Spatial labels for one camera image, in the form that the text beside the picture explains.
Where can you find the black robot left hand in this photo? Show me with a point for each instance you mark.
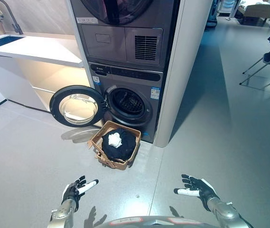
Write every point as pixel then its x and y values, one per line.
pixel 71 192

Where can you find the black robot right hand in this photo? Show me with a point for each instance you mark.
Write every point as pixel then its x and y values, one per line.
pixel 203 188

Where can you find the white cloth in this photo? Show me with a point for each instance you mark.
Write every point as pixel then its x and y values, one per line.
pixel 115 140

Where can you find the black clothing bundle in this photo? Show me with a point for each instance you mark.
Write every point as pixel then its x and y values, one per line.
pixel 127 147

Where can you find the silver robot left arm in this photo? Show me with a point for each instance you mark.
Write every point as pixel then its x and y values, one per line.
pixel 62 215

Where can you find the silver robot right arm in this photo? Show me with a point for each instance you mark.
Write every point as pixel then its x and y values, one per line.
pixel 225 212

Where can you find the brown woven laundry basket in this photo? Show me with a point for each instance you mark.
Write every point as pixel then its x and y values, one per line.
pixel 115 165

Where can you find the grey front-load washing machine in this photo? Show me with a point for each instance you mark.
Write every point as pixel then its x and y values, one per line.
pixel 125 78

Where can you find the blue white background machine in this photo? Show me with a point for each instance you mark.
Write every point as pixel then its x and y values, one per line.
pixel 212 13

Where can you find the grey robot torso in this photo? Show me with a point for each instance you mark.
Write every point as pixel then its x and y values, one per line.
pixel 156 222

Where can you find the round black washer door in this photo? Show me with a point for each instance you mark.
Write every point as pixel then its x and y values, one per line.
pixel 56 104

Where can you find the blue white energy label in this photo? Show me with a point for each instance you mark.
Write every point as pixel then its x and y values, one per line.
pixel 155 92

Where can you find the white cabinet side panel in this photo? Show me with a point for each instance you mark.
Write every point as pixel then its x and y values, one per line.
pixel 184 71

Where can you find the white counter cabinet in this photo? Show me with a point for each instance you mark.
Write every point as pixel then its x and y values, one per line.
pixel 37 51

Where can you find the grey stacked dryer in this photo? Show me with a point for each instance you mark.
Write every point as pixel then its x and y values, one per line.
pixel 125 42

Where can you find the dark sink basin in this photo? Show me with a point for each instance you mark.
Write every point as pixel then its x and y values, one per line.
pixel 4 40

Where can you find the metal arched faucet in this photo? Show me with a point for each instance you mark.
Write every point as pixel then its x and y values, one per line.
pixel 7 12

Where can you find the wooden bed frame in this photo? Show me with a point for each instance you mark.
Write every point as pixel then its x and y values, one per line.
pixel 260 13

